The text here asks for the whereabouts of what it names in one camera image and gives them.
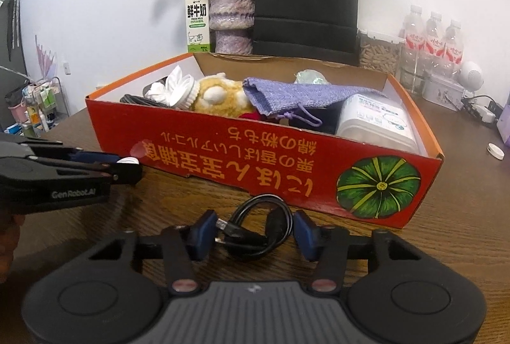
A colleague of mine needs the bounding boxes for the water bottle left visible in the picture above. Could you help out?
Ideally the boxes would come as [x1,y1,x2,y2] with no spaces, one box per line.
[401,5,425,70]

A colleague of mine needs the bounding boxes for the water bottle right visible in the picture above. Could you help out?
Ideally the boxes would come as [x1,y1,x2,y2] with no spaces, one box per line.
[442,19,464,77]

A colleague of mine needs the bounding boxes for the purple ceramic vase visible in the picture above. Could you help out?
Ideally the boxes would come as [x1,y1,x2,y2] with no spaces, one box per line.
[209,0,255,55]

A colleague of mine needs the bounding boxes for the pale green mesh ball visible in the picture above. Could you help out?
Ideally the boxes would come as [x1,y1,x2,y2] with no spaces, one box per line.
[294,70,329,85]

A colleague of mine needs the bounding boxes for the white crumpled tissue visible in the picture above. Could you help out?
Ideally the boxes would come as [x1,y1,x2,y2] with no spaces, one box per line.
[143,65,200,110]

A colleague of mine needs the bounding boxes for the clear plastic wipes box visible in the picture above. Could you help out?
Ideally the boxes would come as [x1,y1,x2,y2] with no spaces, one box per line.
[335,93,419,154]

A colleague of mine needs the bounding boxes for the black cable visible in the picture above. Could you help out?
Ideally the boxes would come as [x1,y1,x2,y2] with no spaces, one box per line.
[214,194,295,260]

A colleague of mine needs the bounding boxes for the white round camera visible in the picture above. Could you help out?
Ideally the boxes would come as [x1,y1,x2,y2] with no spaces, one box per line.
[456,61,484,92]

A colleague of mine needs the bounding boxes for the white green milk carton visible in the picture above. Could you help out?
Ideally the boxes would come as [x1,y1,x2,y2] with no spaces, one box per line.
[185,0,211,53]

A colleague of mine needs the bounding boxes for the wire storage rack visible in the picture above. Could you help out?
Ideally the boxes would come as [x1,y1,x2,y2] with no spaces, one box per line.
[4,76,69,137]

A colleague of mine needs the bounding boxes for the clear jar of seeds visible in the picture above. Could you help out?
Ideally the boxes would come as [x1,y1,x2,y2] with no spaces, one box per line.
[358,30,404,76]

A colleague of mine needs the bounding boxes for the water bottle middle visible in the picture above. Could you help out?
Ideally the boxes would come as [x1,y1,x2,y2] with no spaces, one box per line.
[423,11,445,71]

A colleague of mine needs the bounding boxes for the black paper shopping bag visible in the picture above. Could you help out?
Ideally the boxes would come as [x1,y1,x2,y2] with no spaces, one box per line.
[252,0,360,65]

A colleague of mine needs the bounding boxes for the person's left hand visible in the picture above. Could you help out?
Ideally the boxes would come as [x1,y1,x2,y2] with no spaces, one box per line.
[0,209,25,283]

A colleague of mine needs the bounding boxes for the white power strip with cables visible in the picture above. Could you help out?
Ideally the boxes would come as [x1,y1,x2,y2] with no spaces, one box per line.
[461,94,503,126]

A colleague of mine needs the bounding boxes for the empty glass cup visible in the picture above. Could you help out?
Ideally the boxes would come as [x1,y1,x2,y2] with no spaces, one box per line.
[399,49,425,95]

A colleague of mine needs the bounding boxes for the purple knitted cloth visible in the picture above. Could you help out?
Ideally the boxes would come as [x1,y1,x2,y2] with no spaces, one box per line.
[243,77,385,120]

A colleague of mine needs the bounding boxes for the white round cap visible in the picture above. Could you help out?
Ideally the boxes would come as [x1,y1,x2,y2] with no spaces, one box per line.
[487,143,505,161]

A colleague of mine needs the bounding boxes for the orange cardboard box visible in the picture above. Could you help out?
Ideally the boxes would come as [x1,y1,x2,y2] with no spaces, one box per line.
[85,53,443,228]

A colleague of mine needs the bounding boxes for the yellow plush toy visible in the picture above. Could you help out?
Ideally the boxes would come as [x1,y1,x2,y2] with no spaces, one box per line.
[191,73,256,118]

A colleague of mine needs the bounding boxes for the white tin box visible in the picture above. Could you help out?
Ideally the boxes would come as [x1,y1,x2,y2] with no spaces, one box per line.
[422,74,464,111]

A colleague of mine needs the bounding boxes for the dark blue pouch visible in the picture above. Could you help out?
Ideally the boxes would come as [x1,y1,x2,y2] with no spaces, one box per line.
[289,108,340,135]

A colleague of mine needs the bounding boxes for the purple tissue box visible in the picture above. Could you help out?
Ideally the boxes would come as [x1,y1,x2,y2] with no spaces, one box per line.
[496,104,510,147]

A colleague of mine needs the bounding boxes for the water bottle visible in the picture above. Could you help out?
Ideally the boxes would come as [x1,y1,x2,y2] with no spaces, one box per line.
[423,11,445,71]
[442,19,464,77]
[401,5,425,70]

